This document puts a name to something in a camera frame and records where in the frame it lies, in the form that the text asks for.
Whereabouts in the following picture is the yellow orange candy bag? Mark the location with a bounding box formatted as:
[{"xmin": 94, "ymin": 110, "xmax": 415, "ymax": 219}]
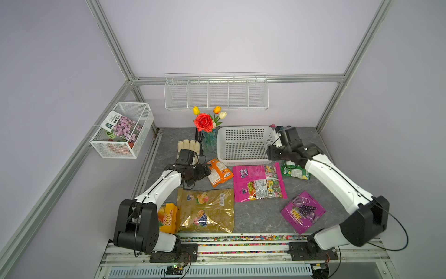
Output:
[{"xmin": 158, "ymin": 203, "xmax": 178, "ymax": 234}]

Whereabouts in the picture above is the white plastic basket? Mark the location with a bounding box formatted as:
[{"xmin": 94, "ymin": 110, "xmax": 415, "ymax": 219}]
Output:
[{"xmin": 217, "ymin": 126, "xmax": 279, "ymax": 166}]

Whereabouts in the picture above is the purple grape candy bag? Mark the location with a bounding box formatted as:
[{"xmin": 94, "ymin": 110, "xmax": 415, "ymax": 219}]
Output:
[{"xmin": 281, "ymin": 191, "xmax": 326, "ymax": 234}]

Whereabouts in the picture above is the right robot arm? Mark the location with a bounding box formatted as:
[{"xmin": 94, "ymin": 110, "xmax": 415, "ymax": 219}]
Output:
[{"xmin": 267, "ymin": 143, "xmax": 390, "ymax": 251}]

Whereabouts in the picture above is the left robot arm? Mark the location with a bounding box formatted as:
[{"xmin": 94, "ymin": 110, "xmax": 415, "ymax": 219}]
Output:
[{"xmin": 113, "ymin": 163, "xmax": 211, "ymax": 253}]

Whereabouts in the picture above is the green candy packet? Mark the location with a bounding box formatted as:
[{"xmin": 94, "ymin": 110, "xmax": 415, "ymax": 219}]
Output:
[{"xmin": 281, "ymin": 161, "xmax": 310, "ymax": 180}]

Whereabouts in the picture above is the cream work glove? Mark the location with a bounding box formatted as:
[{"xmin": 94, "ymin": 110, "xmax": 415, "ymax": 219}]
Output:
[{"xmin": 177, "ymin": 139, "xmax": 201, "ymax": 165}]

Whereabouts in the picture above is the orange white snack packet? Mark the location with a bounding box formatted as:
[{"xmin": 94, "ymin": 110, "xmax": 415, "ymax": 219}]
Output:
[{"xmin": 207, "ymin": 159, "xmax": 233, "ymax": 188}]

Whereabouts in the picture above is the gold candy bag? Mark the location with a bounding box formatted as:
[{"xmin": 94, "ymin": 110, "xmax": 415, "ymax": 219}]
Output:
[{"xmin": 176, "ymin": 189, "xmax": 235, "ymax": 233}]

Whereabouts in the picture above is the glass vase with flowers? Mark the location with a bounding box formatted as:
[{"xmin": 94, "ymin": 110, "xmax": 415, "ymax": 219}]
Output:
[{"xmin": 193, "ymin": 106, "xmax": 227, "ymax": 152}]

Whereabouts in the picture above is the pink fruit candy bag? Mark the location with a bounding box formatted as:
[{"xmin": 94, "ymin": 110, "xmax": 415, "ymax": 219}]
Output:
[{"xmin": 232, "ymin": 162, "xmax": 288, "ymax": 202}]

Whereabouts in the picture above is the purple flower seed packet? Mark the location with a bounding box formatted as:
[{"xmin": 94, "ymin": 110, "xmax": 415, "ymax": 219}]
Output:
[{"xmin": 100, "ymin": 111, "xmax": 142, "ymax": 144}]

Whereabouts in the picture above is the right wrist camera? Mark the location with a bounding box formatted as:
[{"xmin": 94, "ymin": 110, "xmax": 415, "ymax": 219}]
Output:
[{"xmin": 276, "ymin": 126, "xmax": 301, "ymax": 145}]

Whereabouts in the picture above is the white wire side basket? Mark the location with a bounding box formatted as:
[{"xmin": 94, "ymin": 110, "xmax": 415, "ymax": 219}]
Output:
[{"xmin": 89, "ymin": 102, "xmax": 154, "ymax": 159}]

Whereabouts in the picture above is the aluminium mounting rail frame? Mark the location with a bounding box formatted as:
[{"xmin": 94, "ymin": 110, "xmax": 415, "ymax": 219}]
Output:
[{"xmin": 95, "ymin": 232, "xmax": 399, "ymax": 279}]

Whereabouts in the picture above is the white wire wall shelf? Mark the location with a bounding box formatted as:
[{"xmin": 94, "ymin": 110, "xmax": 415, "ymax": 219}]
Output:
[{"xmin": 164, "ymin": 72, "xmax": 269, "ymax": 110}]

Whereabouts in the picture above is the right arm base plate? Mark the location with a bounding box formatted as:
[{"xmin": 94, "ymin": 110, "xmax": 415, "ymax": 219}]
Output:
[{"xmin": 286, "ymin": 242, "xmax": 339, "ymax": 262}]

